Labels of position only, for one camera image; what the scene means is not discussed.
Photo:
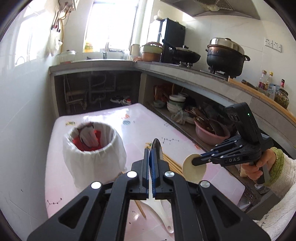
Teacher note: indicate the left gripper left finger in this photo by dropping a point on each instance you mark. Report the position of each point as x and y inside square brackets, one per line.
[100, 211]

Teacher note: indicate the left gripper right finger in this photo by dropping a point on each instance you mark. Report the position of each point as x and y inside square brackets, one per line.
[200, 211]

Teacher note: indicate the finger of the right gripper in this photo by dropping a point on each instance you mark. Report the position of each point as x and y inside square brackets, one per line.
[209, 153]
[201, 160]

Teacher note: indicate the cream ceramic spoon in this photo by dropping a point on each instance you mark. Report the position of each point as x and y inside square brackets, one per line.
[193, 173]

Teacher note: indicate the bamboo chopstick one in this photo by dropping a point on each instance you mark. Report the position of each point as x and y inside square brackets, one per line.
[172, 166]

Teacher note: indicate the bamboo chopstick three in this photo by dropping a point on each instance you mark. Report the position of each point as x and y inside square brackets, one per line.
[175, 163]

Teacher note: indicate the single bamboo chopstick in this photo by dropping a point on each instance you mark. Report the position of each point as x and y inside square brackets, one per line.
[137, 202]

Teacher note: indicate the small steel spoon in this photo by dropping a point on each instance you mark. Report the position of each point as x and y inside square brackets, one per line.
[157, 207]

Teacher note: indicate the right forearm white sleeve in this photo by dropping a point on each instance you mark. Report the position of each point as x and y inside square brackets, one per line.
[282, 184]

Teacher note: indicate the person right hand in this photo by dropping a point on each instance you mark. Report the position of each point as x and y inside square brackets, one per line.
[253, 172]

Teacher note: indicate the pink plastic basin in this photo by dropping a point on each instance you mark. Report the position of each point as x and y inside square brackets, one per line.
[211, 138]

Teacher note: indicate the white plastic bag liner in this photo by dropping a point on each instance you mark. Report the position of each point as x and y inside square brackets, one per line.
[103, 165]

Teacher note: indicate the stack of white bowls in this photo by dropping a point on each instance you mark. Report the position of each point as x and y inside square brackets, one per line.
[175, 103]

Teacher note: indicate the glass jar of spices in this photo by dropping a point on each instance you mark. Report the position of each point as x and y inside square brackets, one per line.
[281, 97]

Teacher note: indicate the steel utensil holder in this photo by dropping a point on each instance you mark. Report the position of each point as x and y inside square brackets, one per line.
[89, 139]

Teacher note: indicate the black stock pot with lid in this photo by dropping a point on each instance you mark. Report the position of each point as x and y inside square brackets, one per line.
[224, 55]

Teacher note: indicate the black wok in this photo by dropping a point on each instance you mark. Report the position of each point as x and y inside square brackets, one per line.
[182, 54]

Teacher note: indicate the brown clay pot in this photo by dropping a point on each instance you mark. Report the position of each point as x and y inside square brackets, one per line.
[151, 52]

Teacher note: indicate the black induction appliance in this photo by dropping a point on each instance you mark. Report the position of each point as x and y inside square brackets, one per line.
[174, 33]

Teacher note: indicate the sink faucet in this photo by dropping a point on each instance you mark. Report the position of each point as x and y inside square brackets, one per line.
[106, 50]

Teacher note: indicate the yellow detergent bottle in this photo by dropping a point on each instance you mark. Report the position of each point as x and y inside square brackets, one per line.
[88, 48]

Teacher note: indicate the glass pot lid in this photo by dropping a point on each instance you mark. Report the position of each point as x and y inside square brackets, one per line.
[67, 56]

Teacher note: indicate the hanging white plastic bag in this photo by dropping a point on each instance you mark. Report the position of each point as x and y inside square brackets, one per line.
[54, 42]

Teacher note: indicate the white water heater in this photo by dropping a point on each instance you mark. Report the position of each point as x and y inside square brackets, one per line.
[68, 5]

